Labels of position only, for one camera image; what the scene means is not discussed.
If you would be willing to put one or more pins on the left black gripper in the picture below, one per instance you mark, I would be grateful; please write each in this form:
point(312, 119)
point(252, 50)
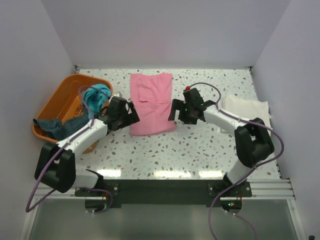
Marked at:
point(131, 118)

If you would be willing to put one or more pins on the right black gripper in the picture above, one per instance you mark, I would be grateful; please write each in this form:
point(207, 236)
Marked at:
point(176, 105)

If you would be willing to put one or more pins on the pink t shirt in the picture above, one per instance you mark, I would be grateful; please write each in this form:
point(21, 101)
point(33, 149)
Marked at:
point(152, 99)

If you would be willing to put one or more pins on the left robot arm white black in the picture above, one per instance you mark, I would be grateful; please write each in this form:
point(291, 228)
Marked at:
point(56, 167)

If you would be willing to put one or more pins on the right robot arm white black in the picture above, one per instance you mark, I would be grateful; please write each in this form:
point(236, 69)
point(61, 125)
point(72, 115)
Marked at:
point(253, 143)

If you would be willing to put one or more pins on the turquoise t shirt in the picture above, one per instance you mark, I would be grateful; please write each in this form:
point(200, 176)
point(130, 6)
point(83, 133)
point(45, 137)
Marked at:
point(96, 96)

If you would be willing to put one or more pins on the orange plastic laundry basket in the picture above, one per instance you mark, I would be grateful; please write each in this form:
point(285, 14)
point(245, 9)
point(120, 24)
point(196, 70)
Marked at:
point(66, 103)

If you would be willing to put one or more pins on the folded white t shirt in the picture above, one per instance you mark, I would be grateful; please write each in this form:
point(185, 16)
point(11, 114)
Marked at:
point(245, 108)

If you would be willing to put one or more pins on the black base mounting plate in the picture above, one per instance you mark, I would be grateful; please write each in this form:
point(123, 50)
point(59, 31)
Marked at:
point(151, 192)

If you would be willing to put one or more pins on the dark teal t shirt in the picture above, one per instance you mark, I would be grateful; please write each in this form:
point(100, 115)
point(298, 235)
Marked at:
point(55, 129)

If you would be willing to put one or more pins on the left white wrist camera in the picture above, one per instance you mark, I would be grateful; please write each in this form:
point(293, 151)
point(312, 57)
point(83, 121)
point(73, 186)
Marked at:
point(117, 94)

